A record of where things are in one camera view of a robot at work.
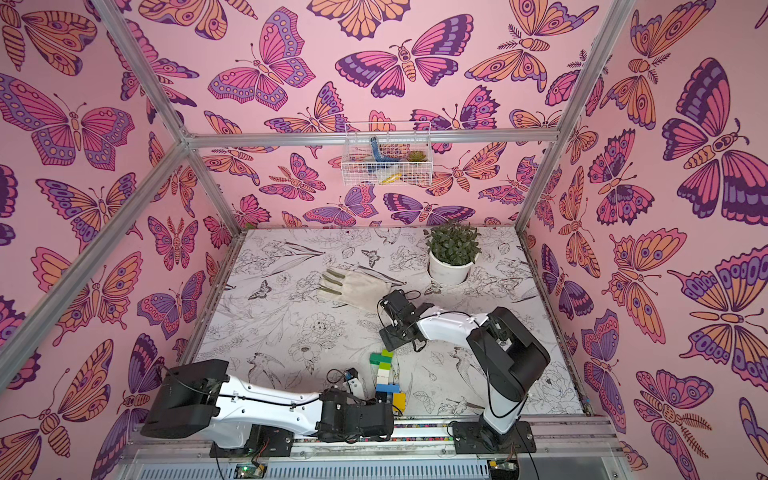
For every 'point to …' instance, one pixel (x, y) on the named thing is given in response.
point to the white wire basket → (387, 153)
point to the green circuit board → (249, 471)
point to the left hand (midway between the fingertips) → (385, 422)
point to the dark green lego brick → (375, 358)
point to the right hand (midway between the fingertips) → (399, 332)
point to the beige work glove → (357, 286)
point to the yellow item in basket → (392, 178)
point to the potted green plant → (453, 248)
